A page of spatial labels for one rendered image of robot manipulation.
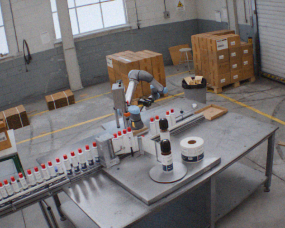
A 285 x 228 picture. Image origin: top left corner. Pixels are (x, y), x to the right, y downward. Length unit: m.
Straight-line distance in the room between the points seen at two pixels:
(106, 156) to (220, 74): 4.31
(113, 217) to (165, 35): 7.35
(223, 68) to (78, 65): 3.64
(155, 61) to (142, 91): 0.67
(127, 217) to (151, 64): 4.60
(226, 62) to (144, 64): 1.69
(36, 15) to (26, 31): 0.48
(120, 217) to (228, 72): 4.99
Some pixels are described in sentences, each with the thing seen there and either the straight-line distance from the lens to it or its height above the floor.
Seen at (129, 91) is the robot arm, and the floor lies 1.23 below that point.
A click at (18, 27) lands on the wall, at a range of 8.04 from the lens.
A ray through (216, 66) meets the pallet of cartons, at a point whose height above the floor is 0.59.
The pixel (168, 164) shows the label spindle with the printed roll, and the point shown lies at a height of 0.98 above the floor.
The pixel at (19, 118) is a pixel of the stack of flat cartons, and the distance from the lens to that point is 6.78.
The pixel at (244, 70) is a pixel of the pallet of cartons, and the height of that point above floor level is 0.33.
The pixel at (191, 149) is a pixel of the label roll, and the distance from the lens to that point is 2.71.
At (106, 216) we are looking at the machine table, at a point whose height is 0.83.
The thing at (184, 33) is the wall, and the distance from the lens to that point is 9.54.
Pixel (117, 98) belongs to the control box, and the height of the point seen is 1.38.
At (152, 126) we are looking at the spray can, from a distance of 3.20.
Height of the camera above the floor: 2.35
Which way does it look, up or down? 22 degrees down
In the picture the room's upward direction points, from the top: 8 degrees counter-clockwise
